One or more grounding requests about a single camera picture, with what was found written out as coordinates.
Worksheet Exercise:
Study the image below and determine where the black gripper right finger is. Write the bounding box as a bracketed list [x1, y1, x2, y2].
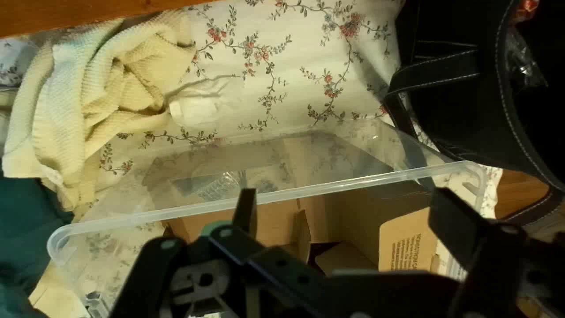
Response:
[429, 188, 526, 318]

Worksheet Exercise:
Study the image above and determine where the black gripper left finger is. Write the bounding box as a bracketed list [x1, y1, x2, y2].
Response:
[208, 188, 378, 318]

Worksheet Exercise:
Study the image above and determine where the cream knitted towel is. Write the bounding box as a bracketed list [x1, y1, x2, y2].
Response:
[0, 10, 236, 210]

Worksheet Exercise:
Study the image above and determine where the clear plastic dish container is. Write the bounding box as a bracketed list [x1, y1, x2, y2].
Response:
[47, 118, 484, 318]

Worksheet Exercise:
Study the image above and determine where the brown cardboard box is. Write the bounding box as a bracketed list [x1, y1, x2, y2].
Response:
[164, 185, 473, 278]

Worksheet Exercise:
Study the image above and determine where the teal paper bag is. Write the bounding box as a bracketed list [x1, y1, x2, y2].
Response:
[0, 178, 72, 318]

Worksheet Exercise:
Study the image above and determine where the wooden bed frame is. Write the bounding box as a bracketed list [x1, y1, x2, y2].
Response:
[0, 0, 210, 36]

